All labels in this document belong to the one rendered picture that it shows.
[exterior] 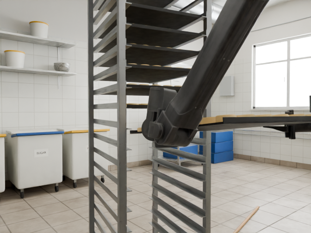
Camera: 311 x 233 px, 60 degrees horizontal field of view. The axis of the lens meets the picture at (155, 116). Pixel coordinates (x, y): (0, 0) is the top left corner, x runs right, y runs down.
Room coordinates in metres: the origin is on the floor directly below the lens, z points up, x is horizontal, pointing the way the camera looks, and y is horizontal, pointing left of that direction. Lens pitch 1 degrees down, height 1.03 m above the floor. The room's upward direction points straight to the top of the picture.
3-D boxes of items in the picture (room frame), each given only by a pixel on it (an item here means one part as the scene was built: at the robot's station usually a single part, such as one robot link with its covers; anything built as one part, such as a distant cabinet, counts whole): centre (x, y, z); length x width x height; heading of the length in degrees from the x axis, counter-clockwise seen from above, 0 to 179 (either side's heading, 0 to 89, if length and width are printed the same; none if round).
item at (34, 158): (3.42, 1.54, 0.39); 0.64 x 0.54 x 0.77; 39
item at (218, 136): (5.47, -1.24, 0.50); 0.60 x 0.40 x 0.20; 132
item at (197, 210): (1.62, -0.10, 0.51); 0.64 x 0.03 x 0.03; 26
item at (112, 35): (1.45, 0.25, 1.41); 0.64 x 0.03 x 0.03; 26
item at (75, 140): (3.83, 1.04, 0.39); 0.64 x 0.54 x 0.77; 37
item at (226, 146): (5.47, -1.24, 0.30); 0.60 x 0.40 x 0.20; 129
